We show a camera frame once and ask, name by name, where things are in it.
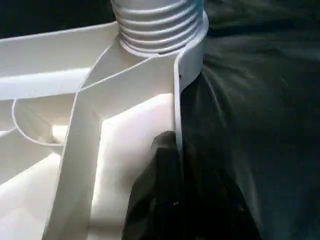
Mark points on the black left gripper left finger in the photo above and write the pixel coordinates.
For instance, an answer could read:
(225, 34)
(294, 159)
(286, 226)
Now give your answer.
(157, 200)

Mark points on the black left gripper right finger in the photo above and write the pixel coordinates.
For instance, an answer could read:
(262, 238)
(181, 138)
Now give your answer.
(215, 215)

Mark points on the white plastic table top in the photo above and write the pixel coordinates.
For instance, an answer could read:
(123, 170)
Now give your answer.
(50, 75)

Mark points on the white plastic table leg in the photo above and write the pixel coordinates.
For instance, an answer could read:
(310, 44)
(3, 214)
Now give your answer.
(157, 25)

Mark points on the black work mat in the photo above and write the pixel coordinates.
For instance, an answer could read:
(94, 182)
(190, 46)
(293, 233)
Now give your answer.
(260, 100)

